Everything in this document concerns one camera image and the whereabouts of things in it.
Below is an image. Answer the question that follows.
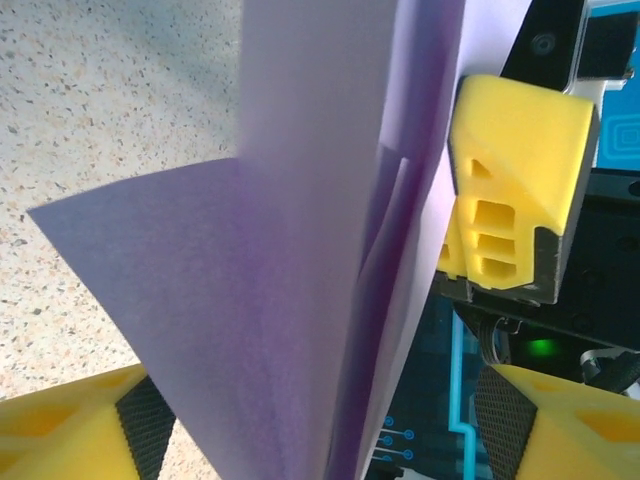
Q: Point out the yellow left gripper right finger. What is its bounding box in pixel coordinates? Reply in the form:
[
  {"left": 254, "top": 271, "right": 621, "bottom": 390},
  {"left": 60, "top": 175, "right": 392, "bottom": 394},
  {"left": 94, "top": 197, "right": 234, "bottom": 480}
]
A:
[{"left": 473, "top": 363, "right": 640, "bottom": 480}]

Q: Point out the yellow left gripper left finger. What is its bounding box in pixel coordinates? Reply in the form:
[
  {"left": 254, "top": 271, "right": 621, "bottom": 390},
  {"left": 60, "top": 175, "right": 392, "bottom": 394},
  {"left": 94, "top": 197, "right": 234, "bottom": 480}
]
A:
[{"left": 0, "top": 363, "right": 177, "bottom": 480}]

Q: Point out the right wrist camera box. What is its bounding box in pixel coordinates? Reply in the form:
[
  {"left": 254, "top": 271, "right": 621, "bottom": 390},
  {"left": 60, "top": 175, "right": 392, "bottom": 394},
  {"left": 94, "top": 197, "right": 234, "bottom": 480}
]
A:
[{"left": 499, "top": 0, "right": 639, "bottom": 96}]

